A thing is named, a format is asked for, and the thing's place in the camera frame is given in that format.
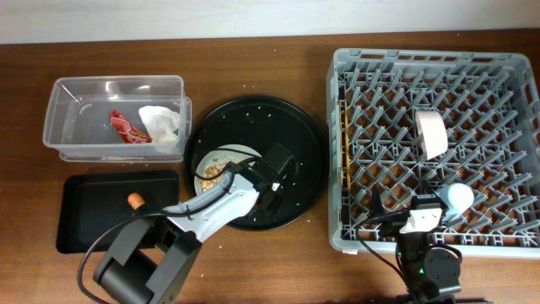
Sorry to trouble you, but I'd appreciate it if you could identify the wooden chopstick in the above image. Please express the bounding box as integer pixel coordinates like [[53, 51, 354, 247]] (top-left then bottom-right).
[[343, 101, 351, 190], [337, 102, 344, 189]]

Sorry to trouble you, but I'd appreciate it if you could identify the black rectangular tray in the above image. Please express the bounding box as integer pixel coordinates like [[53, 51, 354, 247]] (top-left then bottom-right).
[[56, 171, 180, 254]]

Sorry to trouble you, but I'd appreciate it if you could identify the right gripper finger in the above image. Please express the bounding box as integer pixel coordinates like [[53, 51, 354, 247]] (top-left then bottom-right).
[[369, 185, 385, 218], [421, 181, 438, 197]]

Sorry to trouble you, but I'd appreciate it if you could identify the white tissue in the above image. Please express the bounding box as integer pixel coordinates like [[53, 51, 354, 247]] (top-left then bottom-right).
[[138, 106, 181, 153]]

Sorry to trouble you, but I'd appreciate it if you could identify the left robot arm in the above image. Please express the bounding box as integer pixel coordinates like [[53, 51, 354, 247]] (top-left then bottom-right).
[[93, 144, 299, 303]]

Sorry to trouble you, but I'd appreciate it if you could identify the grey dishwasher rack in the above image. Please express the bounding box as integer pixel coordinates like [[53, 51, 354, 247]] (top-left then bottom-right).
[[326, 48, 539, 258]]

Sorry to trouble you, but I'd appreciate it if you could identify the red snack wrapper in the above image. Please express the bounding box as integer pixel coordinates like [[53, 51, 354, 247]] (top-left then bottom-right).
[[109, 110, 153, 144]]

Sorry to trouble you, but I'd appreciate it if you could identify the grey plate with food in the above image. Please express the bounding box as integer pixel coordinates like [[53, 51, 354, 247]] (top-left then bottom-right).
[[193, 144, 261, 195]]

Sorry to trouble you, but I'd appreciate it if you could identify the clear plastic bin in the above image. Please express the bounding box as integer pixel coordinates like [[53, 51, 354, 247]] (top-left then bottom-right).
[[42, 75, 192, 163]]

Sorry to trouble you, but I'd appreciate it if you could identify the light blue cup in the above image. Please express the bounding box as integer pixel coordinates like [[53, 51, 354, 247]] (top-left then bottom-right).
[[435, 183, 474, 222]]

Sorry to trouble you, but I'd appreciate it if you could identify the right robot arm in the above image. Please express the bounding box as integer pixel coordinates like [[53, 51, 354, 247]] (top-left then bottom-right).
[[368, 182, 462, 303]]

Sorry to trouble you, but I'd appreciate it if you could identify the round black serving tray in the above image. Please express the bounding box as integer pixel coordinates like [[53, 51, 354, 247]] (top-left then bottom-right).
[[184, 95, 329, 231]]

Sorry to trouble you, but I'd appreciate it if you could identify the brown sausage piece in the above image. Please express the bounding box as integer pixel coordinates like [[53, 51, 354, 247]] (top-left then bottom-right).
[[127, 193, 146, 209]]

